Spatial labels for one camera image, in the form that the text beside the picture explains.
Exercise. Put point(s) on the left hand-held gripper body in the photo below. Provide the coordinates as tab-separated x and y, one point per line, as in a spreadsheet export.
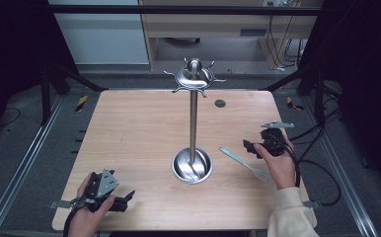
108	182

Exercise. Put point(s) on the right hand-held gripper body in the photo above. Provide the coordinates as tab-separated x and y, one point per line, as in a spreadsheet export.
272	140

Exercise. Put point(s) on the person's right hand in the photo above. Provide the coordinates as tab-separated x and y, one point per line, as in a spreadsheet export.
280	168

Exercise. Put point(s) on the person's left hand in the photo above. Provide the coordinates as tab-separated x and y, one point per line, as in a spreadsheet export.
86	220

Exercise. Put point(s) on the pale green spatula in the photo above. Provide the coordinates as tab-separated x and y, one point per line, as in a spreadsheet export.
243	162

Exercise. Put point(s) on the yellow black warning tape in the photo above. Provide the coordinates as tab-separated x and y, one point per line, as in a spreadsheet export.
292	103
81	103

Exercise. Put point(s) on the dark round table grommet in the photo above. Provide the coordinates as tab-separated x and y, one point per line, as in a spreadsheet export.
220	103

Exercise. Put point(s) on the stainless steel utensil rack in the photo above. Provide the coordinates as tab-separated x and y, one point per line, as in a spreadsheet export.
193	131

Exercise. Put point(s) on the black metal stand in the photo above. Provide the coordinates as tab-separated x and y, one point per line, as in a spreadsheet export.
319	95
45	98

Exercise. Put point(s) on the black curtain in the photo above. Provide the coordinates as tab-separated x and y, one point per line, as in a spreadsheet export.
359	65
11	49

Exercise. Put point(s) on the light wooden desk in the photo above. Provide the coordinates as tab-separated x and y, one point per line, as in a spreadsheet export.
211	26

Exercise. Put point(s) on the white cabinet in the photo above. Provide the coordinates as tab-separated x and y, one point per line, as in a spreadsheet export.
103	36

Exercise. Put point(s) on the grey metal table bracket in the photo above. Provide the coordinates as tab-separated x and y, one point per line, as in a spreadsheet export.
58	204
312	204

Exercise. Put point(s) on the aluminium floor rail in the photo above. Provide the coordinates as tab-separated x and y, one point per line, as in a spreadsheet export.
24	161
346	184

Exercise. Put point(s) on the black horizontal frame bar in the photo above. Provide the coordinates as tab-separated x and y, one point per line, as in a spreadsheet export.
145	10

